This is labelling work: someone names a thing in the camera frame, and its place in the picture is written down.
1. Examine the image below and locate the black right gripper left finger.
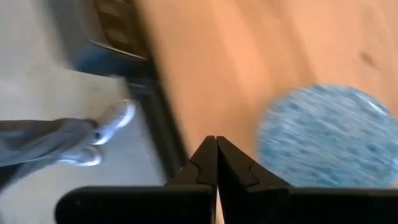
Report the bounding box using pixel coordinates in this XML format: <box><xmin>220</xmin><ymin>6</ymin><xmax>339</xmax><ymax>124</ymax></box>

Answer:
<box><xmin>55</xmin><ymin>135</ymin><xmax>218</xmax><ymax>224</ymax></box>

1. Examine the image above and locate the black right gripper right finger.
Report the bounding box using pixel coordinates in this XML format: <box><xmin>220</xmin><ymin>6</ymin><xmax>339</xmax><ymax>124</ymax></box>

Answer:
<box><xmin>216</xmin><ymin>136</ymin><xmax>398</xmax><ymax>224</ymax></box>

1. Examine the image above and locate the blue glitter round candle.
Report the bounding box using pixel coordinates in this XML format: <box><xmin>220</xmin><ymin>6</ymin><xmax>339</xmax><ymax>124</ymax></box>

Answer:
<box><xmin>256</xmin><ymin>83</ymin><xmax>398</xmax><ymax>189</ymax></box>

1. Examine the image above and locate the person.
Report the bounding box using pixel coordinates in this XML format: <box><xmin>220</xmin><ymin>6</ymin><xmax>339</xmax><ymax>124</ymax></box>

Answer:
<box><xmin>0</xmin><ymin>98</ymin><xmax>137</xmax><ymax>192</ymax></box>

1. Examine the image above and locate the black aluminium table frame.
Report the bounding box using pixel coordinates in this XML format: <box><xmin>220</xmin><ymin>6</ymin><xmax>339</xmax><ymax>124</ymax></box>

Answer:
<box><xmin>126</xmin><ymin>74</ymin><xmax>191</xmax><ymax>183</ymax></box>

